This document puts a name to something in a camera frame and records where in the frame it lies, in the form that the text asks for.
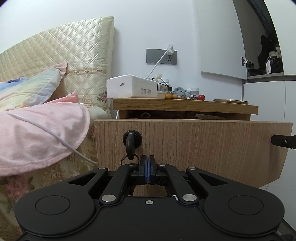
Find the small metal trinkets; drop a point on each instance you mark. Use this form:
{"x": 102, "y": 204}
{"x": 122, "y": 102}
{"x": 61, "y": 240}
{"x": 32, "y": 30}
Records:
{"x": 188, "y": 98}

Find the white pill bottle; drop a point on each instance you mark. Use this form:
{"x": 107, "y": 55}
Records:
{"x": 164, "y": 87}

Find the wooden nightstand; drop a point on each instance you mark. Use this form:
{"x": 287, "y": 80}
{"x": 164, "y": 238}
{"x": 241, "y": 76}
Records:
{"x": 185, "y": 105}

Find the pink blanket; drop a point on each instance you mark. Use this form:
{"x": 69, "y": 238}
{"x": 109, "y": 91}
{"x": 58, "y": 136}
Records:
{"x": 41, "y": 139}

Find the pastel rainbow pillow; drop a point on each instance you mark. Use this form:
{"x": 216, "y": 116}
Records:
{"x": 30, "y": 92}

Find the white tissue pack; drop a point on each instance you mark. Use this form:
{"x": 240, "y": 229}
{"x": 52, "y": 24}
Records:
{"x": 129, "y": 87}

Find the grey wall socket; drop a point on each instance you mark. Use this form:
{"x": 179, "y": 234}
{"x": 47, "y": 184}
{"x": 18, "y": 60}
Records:
{"x": 153, "y": 56}

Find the dried flower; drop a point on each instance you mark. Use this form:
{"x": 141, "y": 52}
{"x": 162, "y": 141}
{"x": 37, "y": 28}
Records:
{"x": 159, "y": 76}

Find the open white wardrobe door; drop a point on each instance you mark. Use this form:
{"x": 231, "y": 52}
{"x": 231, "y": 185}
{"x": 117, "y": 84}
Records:
{"x": 219, "y": 39}

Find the metal door hinge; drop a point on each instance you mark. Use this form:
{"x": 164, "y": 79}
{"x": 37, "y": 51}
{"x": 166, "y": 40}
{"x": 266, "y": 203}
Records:
{"x": 246, "y": 62}

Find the small orange fruit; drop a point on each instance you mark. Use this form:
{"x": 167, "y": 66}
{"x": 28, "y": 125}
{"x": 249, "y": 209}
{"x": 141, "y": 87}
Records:
{"x": 168, "y": 95}
{"x": 175, "y": 95}

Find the white charger plug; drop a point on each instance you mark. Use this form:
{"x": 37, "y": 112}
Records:
{"x": 170, "y": 50}

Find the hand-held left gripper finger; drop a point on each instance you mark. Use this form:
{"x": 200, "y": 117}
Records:
{"x": 144, "y": 170}
{"x": 150, "y": 170}

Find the white power adapter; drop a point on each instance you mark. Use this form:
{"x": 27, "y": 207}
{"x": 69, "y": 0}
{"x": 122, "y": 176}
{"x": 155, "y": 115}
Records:
{"x": 193, "y": 91}

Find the red ball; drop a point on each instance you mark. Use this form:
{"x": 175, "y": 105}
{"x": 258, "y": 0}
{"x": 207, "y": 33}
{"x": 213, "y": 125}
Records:
{"x": 201, "y": 97}

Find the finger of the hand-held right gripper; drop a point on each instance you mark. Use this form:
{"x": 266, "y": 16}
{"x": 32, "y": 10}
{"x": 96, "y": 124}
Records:
{"x": 284, "y": 141}

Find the dark clothes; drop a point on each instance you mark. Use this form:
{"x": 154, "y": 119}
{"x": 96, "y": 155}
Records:
{"x": 266, "y": 51}

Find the grey cloth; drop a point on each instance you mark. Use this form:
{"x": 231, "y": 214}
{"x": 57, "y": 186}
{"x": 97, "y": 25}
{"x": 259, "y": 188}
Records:
{"x": 180, "y": 91}

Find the gold smartphone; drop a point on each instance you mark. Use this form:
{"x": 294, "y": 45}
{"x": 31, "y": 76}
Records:
{"x": 231, "y": 101}

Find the black key in lock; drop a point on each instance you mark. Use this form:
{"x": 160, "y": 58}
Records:
{"x": 130, "y": 146}

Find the white wardrobe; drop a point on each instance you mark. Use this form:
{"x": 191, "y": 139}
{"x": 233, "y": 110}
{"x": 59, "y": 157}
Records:
{"x": 263, "y": 99}

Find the black drawer lock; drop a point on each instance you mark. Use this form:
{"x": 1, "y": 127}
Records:
{"x": 138, "y": 139}

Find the cream quilted headboard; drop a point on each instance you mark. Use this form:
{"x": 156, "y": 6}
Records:
{"x": 69, "y": 46}

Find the wooden lockable drawer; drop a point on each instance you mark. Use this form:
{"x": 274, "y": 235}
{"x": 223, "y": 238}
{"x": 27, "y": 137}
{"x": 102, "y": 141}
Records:
{"x": 208, "y": 148}

